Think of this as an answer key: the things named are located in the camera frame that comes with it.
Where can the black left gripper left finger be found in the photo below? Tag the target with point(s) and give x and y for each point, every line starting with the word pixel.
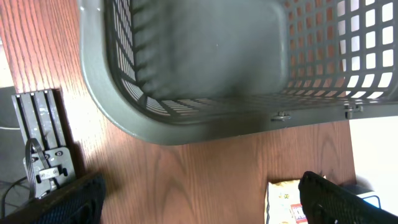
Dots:
pixel 78 202

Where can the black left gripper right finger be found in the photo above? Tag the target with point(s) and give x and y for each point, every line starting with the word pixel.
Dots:
pixel 325 202

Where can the yellow white snack bag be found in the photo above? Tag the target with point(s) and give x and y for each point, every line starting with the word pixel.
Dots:
pixel 282 203

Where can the white barcode scanner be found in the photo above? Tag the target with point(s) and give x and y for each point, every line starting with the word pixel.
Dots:
pixel 375 198

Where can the dark grey plastic basket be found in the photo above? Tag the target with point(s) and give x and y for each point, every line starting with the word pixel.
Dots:
pixel 176 72

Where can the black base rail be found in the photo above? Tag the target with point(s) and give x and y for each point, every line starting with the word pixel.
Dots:
pixel 47 160

